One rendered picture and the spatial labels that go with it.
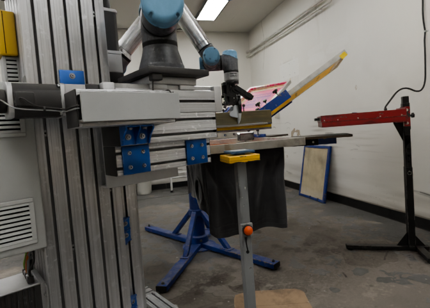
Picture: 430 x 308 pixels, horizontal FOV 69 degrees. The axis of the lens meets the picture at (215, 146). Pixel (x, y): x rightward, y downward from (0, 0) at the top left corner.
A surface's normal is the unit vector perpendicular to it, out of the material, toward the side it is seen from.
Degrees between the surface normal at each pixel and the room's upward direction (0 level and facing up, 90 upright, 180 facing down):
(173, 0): 97
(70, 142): 90
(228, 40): 90
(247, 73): 90
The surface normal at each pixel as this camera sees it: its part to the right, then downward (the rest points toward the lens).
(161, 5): 0.25, 0.16
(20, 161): 0.64, -0.01
